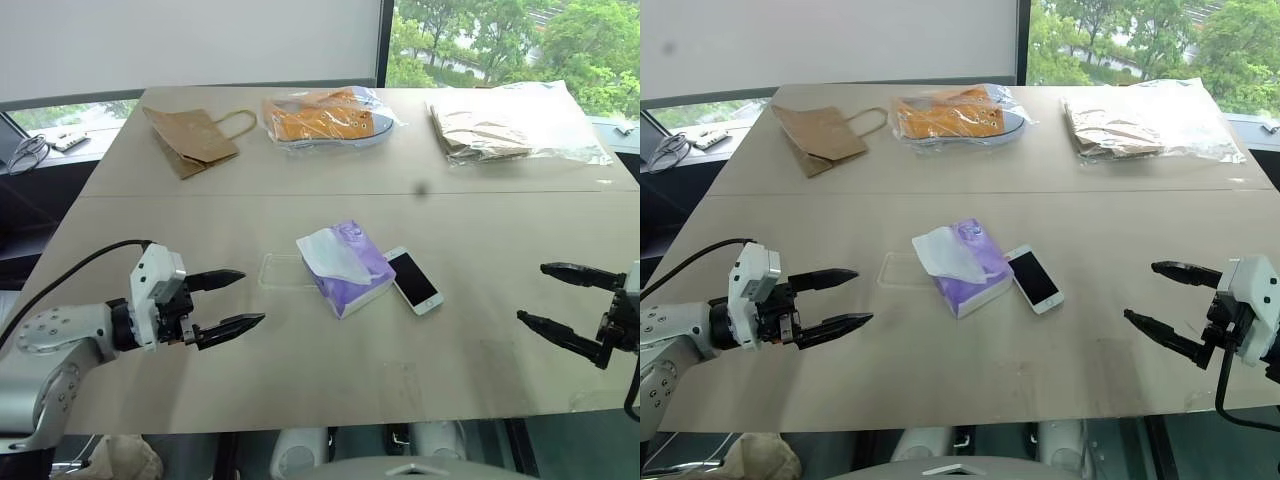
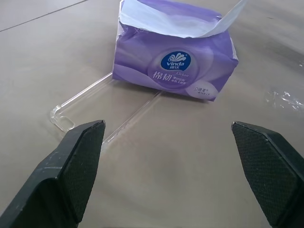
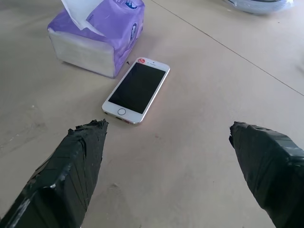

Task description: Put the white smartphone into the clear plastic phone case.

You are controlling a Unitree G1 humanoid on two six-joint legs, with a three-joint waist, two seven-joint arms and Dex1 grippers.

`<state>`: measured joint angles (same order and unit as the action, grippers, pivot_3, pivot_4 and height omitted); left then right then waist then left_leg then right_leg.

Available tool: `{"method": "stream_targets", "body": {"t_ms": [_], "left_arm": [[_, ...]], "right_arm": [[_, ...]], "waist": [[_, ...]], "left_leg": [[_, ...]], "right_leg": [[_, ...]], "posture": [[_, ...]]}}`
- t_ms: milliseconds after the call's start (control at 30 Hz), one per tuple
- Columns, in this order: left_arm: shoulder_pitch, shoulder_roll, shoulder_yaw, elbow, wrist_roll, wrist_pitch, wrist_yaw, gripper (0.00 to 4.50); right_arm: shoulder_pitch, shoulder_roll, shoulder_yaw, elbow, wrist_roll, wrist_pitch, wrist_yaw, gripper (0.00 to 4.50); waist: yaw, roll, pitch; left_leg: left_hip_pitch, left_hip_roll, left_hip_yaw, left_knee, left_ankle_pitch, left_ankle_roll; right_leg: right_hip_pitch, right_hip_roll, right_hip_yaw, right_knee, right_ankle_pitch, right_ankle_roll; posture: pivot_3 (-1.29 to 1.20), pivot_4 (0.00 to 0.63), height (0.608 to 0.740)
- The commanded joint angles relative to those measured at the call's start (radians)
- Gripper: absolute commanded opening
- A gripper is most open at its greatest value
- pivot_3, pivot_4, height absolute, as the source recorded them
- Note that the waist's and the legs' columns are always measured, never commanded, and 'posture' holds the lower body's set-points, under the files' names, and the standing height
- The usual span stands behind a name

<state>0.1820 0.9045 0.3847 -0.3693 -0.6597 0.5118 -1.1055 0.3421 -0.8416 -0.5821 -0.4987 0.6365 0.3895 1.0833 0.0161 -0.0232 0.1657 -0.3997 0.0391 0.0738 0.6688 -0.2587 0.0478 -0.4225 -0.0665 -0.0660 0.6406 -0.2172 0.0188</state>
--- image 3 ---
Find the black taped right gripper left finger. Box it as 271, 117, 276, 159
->
0, 119, 109, 228

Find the clear plastic bag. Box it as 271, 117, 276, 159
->
222, 0, 304, 16

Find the purple tissue pack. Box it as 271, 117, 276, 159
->
47, 0, 146, 79

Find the white and gold smartphone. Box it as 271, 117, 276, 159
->
102, 57, 171, 127

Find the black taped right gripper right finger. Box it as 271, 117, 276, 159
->
229, 121, 304, 228

